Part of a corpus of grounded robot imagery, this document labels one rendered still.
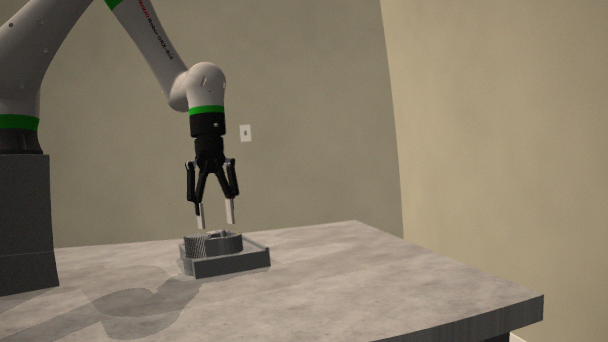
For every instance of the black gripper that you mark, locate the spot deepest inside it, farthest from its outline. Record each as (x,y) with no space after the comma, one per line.
(210,158)

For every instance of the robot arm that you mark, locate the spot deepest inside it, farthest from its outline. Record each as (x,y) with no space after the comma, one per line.
(30,39)

